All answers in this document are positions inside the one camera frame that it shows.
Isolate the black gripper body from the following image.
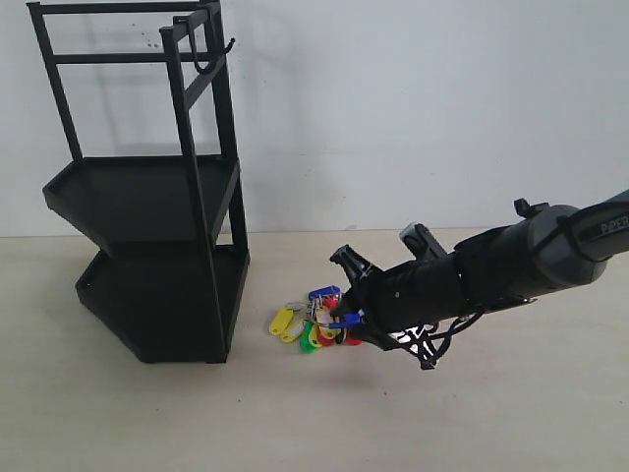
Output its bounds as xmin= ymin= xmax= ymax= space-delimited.
xmin=354 ymin=259 xmax=472 ymax=348

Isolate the bunch of colourful key tags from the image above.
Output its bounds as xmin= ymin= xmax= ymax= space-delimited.
xmin=267 ymin=285 xmax=365 ymax=353

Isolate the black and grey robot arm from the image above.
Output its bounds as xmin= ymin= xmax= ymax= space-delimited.
xmin=330 ymin=192 xmax=628 ymax=350

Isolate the black two-tier metal rack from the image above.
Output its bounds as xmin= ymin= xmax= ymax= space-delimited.
xmin=28 ymin=1 xmax=251 ymax=364

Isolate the black metal S-hook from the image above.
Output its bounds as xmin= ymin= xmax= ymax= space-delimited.
xmin=186 ymin=21 xmax=236 ymax=75

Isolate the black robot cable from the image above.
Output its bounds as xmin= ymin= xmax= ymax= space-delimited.
xmin=377 ymin=215 xmax=629 ymax=372

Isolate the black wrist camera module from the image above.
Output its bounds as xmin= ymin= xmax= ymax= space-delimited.
xmin=399 ymin=222 xmax=447 ymax=262

